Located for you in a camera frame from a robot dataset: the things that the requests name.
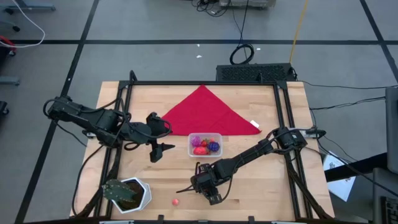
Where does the green toy cactus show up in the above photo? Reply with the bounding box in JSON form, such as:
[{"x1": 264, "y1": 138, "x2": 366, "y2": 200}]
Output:
[{"x1": 101, "y1": 178, "x2": 138, "y2": 203}]

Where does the white hexagonal plant pot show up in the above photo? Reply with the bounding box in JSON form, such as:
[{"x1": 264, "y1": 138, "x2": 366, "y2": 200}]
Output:
[{"x1": 111, "y1": 176, "x2": 153, "y2": 215}]

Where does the clear plastic tupperware container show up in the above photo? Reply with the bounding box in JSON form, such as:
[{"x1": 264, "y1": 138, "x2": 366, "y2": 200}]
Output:
[{"x1": 187, "y1": 132, "x2": 224, "y2": 158}]

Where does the red cloth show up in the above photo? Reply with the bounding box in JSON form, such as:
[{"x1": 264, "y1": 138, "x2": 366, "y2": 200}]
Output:
[{"x1": 160, "y1": 84, "x2": 262, "y2": 137}]

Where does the black floor cable bundle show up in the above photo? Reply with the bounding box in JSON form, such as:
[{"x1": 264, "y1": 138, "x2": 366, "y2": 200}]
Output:
[{"x1": 190, "y1": 0, "x2": 233, "y2": 18}]

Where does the purple toy grape bunch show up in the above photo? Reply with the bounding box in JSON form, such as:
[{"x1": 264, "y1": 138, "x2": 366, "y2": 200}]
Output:
[{"x1": 206, "y1": 141, "x2": 221, "y2": 153}]

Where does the black hanging cable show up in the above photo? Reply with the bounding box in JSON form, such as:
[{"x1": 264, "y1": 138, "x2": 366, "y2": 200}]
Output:
[{"x1": 228, "y1": 0, "x2": 256, "y2": 66}]

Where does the gray equipment box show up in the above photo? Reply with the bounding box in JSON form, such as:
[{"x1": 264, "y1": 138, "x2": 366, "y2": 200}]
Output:
[{"x1": 218, "y1": 0, "x2": 277, "y2": 9}]

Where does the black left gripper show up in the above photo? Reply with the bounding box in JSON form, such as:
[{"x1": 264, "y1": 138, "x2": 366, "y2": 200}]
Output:
[{"x1": 145, "y1": 111, "x2": 177, "y2": 164}]

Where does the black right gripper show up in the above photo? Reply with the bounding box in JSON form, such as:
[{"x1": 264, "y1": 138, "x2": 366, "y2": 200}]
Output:
[{"x1": 175, "y1": 161, "x2": 224, "y2": 206}]

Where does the gray monitor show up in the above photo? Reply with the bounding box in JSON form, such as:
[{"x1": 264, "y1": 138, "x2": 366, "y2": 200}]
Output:
[{"x1": 384, "y1": 85, "x2": 398, "y2": 174}]

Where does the black metal table frame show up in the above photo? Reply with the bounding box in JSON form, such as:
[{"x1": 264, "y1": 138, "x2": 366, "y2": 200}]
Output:
[{"x1": 68, "y1": 69, "x2": 336, "y2": 222}]

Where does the gray furniture foot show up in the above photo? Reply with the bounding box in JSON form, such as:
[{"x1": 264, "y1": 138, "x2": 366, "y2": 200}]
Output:
[
  {"x1": 0, "y1": 76, "x2": 21, "y2": 87},
  {"x1": 0, "y1": 0, "x2": 57, "y2": 15}
]

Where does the yellow hanging cable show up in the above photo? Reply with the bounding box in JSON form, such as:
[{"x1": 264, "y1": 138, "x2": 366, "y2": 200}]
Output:
[{"x1": 288, "y1": 0, "x2": 310, "y2": 65}]

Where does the black computer case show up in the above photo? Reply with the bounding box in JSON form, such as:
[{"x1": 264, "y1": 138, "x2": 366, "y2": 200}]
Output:
[{"x1": 215, "y1": 62, "x2": 297, "y2": 83}]

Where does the white printed paper sheet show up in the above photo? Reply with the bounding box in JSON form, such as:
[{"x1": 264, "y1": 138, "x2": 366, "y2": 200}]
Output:
[{"x1": 322, "y1": 150, "x2": 357, "y2": 203}]

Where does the black keyboard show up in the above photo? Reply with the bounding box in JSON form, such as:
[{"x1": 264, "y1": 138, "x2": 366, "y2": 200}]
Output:
[{"x1": 379, "y1": 195, "x2": 398, "y2": 224}]

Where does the white floor cable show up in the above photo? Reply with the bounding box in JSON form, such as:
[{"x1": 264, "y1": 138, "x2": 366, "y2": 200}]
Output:
[{"x1": 0, "y1": 0, "x2": 46, "y2": 49}]

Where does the black side desk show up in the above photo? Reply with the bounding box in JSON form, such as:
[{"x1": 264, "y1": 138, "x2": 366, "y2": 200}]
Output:
[{"x1": 325, "y1": 151, "x2": 398, "y2": 224}]

